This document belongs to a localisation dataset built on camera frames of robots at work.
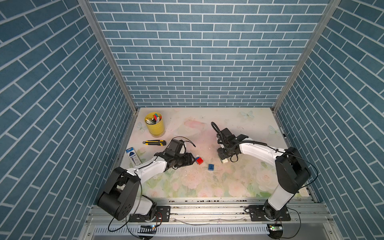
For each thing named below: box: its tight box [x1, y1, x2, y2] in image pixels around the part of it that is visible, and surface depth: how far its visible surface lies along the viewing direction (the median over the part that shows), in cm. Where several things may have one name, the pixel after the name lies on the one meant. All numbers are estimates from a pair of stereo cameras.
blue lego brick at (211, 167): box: [208, 164, 214, 171], surface depth 91 cm
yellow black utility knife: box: [142, 140, 167, 146], surface depth 101 cm
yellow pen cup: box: [144, 112, 165, 138], surface depth 101 cm
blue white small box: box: [125, 147, 143, 166], surface depth 96 cm
